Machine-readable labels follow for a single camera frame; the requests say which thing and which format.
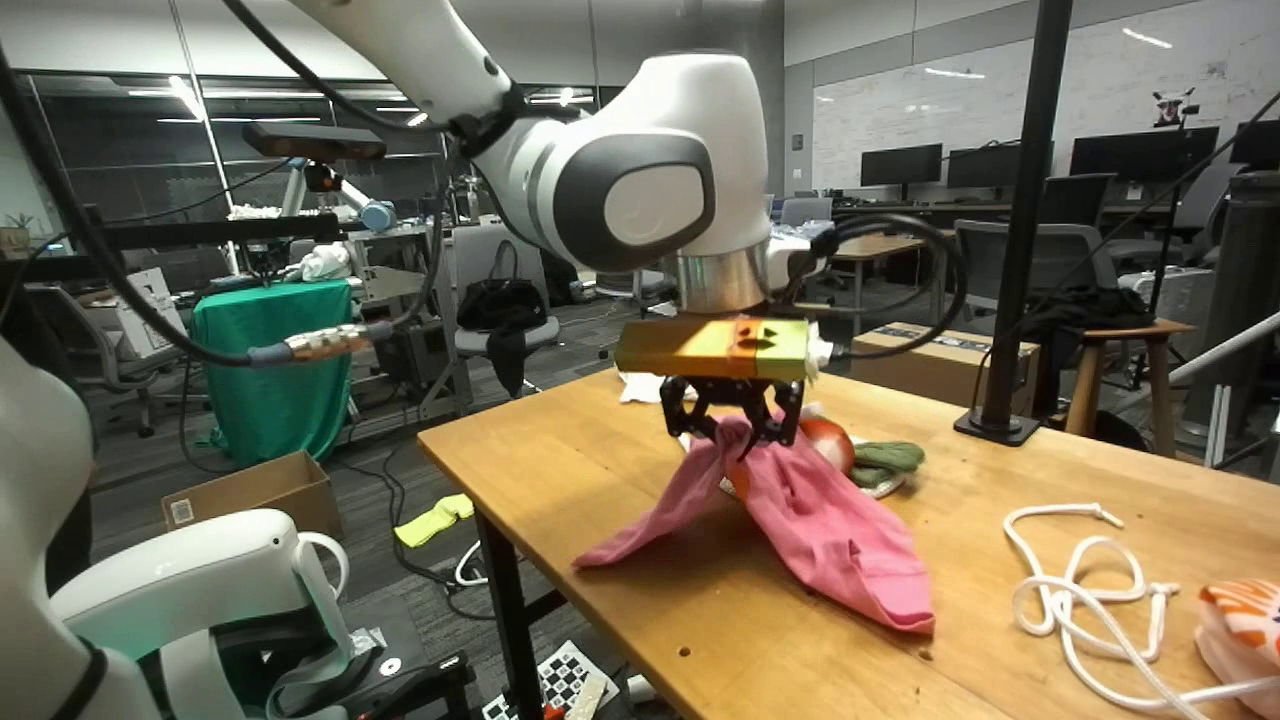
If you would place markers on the black bag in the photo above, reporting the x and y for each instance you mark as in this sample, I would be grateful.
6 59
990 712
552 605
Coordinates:
506 323

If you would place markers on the grey mesh office chair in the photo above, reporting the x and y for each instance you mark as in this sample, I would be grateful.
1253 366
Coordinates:
1082 260

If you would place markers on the wooden stool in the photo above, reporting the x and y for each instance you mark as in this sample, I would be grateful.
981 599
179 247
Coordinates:
1132 332

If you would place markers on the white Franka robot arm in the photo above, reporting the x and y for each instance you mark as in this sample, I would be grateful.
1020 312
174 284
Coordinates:
693 120

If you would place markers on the green plush toy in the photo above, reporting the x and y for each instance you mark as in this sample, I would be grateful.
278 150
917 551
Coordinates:
884 462

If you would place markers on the cardboard box with black tape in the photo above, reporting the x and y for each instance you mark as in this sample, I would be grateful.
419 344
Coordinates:
923 370

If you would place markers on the white metal rail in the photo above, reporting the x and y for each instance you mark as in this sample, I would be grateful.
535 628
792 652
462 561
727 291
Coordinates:
1220 355

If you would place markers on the pink shirt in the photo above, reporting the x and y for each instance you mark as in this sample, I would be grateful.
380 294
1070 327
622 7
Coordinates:
825 534

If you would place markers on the small open cardboard box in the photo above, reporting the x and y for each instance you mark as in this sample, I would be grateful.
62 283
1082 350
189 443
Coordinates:
254 485

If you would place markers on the black cloth bundle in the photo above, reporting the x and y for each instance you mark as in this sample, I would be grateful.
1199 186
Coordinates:
1095 308

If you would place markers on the peach printed shirt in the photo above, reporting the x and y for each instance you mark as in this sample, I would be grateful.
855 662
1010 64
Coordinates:
1242 634

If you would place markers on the yellow green foam piece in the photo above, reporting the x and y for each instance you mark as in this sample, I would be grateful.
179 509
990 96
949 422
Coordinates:
433 523

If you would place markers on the white printed box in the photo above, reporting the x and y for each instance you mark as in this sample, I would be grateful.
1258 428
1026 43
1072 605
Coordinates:
148 312

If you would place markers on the green cloth cover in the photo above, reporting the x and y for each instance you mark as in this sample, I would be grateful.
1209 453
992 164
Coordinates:
275 402

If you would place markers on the dark grey cylinder bin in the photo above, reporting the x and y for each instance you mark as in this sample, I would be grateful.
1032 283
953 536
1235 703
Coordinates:
1247 294

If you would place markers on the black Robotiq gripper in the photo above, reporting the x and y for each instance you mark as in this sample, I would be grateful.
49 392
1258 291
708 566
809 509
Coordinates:
734 388

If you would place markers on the checkerboard calibration board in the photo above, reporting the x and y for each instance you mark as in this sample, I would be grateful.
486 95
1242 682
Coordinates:
564 672

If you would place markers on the wooden office desk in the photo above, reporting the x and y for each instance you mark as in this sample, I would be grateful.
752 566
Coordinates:
873 247

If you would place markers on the black lamp head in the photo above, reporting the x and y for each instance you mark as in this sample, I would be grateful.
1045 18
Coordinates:
314 142

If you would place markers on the black stand pole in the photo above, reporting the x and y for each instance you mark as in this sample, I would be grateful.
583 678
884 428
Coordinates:
1020 201

